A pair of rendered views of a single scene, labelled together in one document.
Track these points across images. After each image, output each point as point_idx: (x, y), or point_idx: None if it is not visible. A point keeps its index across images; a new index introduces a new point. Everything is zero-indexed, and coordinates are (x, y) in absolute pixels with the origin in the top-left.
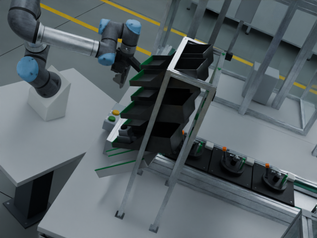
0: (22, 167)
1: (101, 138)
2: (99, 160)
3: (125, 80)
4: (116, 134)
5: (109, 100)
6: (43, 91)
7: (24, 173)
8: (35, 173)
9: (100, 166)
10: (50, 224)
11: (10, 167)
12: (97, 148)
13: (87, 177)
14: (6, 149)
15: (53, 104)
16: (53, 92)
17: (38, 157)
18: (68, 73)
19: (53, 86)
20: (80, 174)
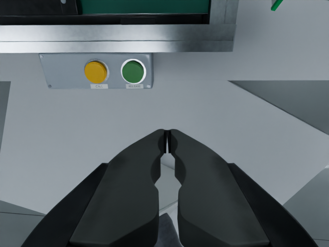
0: (310, 155)
1: (169, 69)
2: (246, 43)
3: (131, 156)
4: (193, 33)
5: (22, 104)
6: (177, 236)
7: (324, 147)
8: (319, 134)
9: (265, 33)
10: None
11: (314, 167)
12: (207, 63)
13: (311, 45)
14: (275, 186)
15: (172, 196)
16: (166, 222)
17: (279, 145)
18: (18, 197)
19: (166, 239)
20: (306, 63)
